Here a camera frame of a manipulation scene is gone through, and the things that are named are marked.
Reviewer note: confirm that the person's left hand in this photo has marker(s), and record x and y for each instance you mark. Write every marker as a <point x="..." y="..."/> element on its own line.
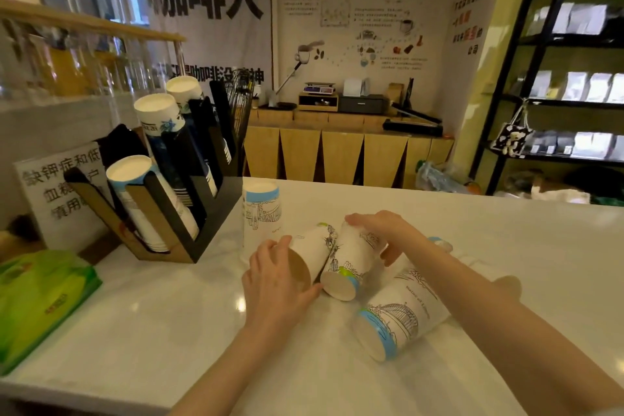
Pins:
<point x="273" y="294"/>

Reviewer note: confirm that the person's right hand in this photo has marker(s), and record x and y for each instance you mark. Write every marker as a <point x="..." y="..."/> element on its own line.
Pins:
<point x="390" y="230"/>

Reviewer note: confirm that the person's left thumb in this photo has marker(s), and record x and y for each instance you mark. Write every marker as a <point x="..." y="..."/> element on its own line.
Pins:
<point x="307" y="295"/>

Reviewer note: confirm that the person's right thumb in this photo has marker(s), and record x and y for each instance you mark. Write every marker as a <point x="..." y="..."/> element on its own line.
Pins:
<point x="391" y="255"/>

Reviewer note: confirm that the white paper cup green rim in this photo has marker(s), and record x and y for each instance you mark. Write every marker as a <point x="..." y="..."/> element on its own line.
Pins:
<point x="348" y="259"/>

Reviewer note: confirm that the white paper cup brown inside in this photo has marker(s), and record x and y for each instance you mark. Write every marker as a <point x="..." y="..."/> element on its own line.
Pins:
<point x="312" y="247"/>

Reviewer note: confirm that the person's right forearm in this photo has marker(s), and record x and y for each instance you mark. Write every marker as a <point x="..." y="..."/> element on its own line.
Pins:
<point x="492" y="333"/>

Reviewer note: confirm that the person's left forearm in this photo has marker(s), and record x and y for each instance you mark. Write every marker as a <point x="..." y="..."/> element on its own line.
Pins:
<point x="234" y="372"/>

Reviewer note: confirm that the white paper cup blue rim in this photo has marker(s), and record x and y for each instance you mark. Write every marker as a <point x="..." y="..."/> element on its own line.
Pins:
<point x="261" y="216"/>
<point x="399" y="315"/>

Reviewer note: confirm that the clear blue plastic bag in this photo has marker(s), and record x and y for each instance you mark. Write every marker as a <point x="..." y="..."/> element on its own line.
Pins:
<point x="438" y="178"/>

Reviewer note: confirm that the wooden counter cabinet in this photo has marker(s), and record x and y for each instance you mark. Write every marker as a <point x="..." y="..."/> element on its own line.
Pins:
<point x="341" y="152"/>

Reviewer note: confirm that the black cup holder rack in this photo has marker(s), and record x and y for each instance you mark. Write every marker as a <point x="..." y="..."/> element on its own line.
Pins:
<point x="204" y="220"/>

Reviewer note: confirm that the black sealing machine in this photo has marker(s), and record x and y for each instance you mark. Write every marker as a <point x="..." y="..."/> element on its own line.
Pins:
<point x="414" y="127"/>

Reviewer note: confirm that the black cash drawer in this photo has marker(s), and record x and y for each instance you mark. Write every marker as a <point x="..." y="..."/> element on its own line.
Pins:
<point x="363" y="104"/>

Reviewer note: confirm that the brown paper bag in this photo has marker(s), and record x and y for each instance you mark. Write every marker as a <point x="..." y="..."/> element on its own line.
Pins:
<point x="395" y="93"/>

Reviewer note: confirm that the black patterned tote bag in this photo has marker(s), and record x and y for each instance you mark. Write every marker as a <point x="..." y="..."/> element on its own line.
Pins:
<point x="511" y="138"/>

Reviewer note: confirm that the small wooden box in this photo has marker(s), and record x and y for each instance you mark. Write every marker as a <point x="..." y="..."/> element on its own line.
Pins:
<point x="318" y="102"/>

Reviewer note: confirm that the white paper bag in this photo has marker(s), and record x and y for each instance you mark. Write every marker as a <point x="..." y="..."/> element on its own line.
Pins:
<point x="558" y="194"/>

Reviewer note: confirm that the small digital scale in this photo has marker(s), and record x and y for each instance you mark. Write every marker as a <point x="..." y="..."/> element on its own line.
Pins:
<point x="319" y="88"/>

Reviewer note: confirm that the stack of white paper cups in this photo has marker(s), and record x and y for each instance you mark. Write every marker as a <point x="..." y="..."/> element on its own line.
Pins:
<point x="131" y="186"/>

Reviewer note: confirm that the white desk lamp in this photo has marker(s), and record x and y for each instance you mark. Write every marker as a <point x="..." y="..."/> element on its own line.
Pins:
<point x="292" y="72"/>

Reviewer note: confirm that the row of grey white packets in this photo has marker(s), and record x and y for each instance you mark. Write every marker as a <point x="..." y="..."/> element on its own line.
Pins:
<point x="575" y="143"/>

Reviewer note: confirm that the stack of blue printed cups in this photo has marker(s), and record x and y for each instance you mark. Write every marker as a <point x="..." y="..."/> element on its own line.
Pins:
<point x="163" y="123"/>
<point x="184" y="88"/>

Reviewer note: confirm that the stack of black cup lids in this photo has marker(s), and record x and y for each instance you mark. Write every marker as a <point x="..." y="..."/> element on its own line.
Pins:
<point x="119" y="142"/>

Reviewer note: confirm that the black metal shelf rack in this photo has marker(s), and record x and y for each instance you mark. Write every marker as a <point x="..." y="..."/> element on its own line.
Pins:
<point x="529" y="40"/>

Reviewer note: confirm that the green tissue pack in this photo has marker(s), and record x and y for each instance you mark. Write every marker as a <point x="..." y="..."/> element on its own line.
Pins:
<point x="39" y="298"/>

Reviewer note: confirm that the white notice sign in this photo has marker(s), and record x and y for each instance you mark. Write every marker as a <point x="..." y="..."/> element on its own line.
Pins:
<point x="53" y="191"/>

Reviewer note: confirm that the white banner black characters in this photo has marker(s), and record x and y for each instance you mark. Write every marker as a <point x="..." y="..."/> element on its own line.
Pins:
<point x="209" y="6"/>

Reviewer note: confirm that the illustrated coffee wall poster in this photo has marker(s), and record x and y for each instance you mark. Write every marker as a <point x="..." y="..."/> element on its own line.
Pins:
<point x="370" y="16"/>

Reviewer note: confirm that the wooden rail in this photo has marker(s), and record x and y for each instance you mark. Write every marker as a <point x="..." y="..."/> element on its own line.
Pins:
<point x="87" y="21"/>

